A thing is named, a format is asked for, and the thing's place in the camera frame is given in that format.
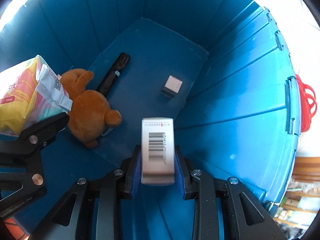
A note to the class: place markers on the small grey white box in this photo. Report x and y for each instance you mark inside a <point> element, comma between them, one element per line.
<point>171,87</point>

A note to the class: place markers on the blue plastic storage bin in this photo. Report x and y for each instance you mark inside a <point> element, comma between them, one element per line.
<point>237,111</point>

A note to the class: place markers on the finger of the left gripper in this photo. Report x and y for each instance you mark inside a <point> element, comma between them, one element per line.
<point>35,136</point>

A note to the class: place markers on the white barcode box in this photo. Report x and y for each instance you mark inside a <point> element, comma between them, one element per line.
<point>158,151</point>

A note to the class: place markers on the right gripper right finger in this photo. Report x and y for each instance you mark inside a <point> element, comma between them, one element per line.
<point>182,175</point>

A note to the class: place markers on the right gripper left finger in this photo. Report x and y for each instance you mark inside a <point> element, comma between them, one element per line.
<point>133,173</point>

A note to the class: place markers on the red plastic handbag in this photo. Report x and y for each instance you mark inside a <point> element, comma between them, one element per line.
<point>308,103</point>

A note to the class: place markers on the colourful sanitary pad pack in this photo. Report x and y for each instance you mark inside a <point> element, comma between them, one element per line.
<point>30,93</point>

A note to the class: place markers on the brown teddy bear plush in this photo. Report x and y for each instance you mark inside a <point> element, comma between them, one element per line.
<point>91,113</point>

